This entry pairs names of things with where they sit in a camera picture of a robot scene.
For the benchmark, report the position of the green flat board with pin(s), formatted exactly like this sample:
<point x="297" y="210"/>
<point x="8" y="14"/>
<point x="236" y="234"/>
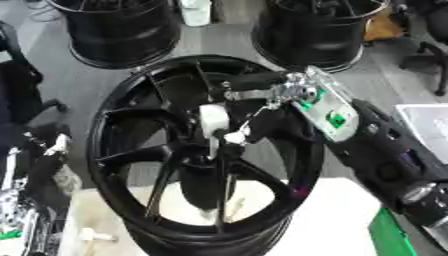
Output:
<point x="391" y="233"/>

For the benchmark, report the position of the brown bag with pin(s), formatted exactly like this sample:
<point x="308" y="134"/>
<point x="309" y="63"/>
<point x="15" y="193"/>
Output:
<point x="384" y="28"/>

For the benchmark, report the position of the black office chair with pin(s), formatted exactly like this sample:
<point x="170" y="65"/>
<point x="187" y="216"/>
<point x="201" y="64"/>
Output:
<point x="434" y="50"/>
<point x="17" y="76"/>

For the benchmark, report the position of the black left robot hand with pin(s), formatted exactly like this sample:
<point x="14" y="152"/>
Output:
<point x="46" y="166"/>

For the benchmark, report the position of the white flat panel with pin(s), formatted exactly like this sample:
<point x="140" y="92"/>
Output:
<point x="429" y="126"/>

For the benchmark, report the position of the black spoked wheel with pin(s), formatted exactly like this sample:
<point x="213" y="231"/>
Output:
<point x="146" y="156"/>

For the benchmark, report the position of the black wheel rim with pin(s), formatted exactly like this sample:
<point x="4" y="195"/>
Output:
<point x="122" y="30"/>
<point x="315" y="33"/>

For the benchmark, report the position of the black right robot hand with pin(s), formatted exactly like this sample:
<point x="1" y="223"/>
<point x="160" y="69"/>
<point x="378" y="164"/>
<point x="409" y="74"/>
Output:
<point x="265" y="125"/>

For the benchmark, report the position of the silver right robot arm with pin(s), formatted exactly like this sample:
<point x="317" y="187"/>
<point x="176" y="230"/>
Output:
<point x="379" y="156"/>

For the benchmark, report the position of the white pin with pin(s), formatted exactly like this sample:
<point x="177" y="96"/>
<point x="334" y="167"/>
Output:
<point x="93" y="235"/>
<point x="213" y="117"/>

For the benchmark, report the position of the white container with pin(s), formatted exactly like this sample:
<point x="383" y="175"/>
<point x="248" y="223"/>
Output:
<point x="196" y="11"/>

